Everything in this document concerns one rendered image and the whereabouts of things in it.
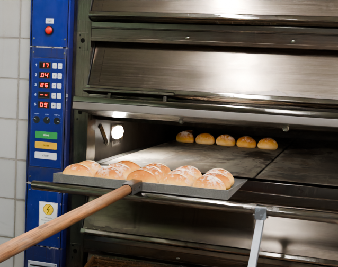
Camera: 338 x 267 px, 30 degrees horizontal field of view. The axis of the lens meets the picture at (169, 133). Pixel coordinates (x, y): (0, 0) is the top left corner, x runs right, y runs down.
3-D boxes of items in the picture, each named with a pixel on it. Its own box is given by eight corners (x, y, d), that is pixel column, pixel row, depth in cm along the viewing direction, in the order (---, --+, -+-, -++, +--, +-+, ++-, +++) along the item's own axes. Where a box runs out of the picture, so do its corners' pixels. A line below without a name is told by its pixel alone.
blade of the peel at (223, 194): (228, 199, 181) (228, 190, 180) (52, 181, 196) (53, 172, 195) (247, 180, 215) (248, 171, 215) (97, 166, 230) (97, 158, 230)
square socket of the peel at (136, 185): (132, 196, 179) (133, 184, 179) (120, 195, 180) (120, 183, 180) (142, 190, 188) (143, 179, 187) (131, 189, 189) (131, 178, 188)
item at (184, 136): (174, 141, 320) (174, 131, 319) (178, 140, 326) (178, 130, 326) (192, 143, 317) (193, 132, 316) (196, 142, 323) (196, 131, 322)
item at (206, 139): (193, 143, 317) (194, 132, 316) (197, 142, 323) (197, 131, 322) (213, 145, 314) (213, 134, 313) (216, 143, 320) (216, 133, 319)
